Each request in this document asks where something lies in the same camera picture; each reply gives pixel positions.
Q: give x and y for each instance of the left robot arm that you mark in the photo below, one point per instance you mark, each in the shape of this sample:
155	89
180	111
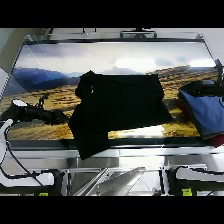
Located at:
36	115

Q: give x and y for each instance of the black T-shirt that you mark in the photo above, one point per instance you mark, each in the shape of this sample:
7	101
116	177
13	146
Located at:
120	103

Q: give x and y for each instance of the blue garment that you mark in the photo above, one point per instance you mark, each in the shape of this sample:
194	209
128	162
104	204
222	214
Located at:
206	115

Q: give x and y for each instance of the silver frame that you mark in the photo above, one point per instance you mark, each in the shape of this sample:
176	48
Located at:
100	182

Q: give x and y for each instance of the red garment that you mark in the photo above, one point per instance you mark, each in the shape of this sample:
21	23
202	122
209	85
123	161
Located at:
218	140

